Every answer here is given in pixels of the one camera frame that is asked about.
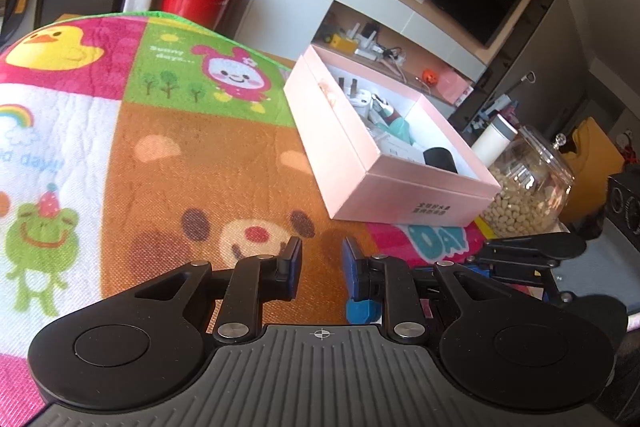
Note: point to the orange pumpkin toy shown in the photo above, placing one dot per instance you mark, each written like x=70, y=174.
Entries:
x=430, y=77

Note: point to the black desk stand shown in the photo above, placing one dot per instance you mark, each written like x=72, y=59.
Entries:
x=440, y=159

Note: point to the teal handheld fan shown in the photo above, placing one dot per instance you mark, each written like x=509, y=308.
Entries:
x=395, y=131

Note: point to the small white box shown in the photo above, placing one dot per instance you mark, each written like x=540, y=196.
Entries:
x=404, y=153

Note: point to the black appliance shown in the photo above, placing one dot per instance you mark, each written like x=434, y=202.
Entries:
x=625, y=207

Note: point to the white power adapter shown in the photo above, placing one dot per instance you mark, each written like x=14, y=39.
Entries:
x=364, y=103

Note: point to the colourful cartoon printed mat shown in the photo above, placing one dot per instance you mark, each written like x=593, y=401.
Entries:
x=150, y=187

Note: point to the mustard yellow chair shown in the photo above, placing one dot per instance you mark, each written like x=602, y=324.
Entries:
x=597, y=152

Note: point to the yellow shelf box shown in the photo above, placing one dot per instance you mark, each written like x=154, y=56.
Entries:
x=342, y=43

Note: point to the white router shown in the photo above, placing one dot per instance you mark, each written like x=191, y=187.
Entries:
x=361, y=38

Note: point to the glass jar of nuts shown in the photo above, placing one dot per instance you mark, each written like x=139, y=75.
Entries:
x=530, y=192

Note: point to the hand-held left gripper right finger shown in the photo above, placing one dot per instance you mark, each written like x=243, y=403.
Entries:
x=350, y=267

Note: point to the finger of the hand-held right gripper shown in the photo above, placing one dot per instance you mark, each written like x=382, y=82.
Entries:
x=362, y=311
x=535, y=248

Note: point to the pink shelf box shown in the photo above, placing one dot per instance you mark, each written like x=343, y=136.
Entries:
x=452, y=87

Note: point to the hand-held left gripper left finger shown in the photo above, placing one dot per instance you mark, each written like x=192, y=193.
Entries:
x=296, y=267

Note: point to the pink cardboard box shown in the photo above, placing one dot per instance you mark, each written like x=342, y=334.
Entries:
x=380, y=197

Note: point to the white thermos bottle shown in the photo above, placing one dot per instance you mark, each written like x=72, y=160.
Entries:
x=492, y=139

